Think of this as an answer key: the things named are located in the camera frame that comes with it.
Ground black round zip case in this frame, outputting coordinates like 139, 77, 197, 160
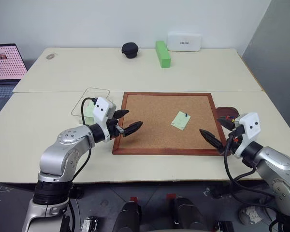
121, 42, 139, 59

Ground brown round dish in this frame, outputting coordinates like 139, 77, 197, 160
215, 106, 240, 121

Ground dark rounded shape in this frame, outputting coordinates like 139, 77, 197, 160
171, 197, 205, 232
113, 201, 142, 232

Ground light green paper note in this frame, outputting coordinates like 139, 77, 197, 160
171, 111, 192, 131

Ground open laptop with pink screen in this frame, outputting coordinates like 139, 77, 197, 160
0, 43, 29, 117

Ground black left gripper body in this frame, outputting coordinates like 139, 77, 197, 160
106, 117, 125, 141

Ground cork board with wooden frame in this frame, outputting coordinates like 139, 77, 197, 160
112, 92, 227, 156

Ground white rectangular box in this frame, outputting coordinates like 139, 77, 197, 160
167, 31, 203, 52

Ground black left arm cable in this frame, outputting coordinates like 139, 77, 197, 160
67, 97, 99, 232

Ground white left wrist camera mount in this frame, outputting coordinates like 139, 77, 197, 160
91, 96, 117, 143

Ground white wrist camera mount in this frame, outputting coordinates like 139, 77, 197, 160
233, 112, 261, 160
91, 96, 117, 143

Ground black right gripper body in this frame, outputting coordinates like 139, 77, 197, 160
223, 126, 245, 157

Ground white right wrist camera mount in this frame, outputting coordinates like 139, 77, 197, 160
233, 112, 261, 160

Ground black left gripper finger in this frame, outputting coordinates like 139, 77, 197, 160
122, 120, 144, 138
112, 109, 130, 120

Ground clear plastic tray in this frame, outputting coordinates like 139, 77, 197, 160
71, 87, 111, 119

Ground grey partition panel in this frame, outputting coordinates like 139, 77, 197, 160
241, 0, 290, 144

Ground green rectangular box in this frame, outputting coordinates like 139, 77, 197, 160
155, 40, 172, 69

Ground grey shoe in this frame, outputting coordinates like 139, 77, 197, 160
238, 205, 266, 226

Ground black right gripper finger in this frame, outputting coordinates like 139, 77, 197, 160
217, 117, 235, 130
199, 129, 225, 156

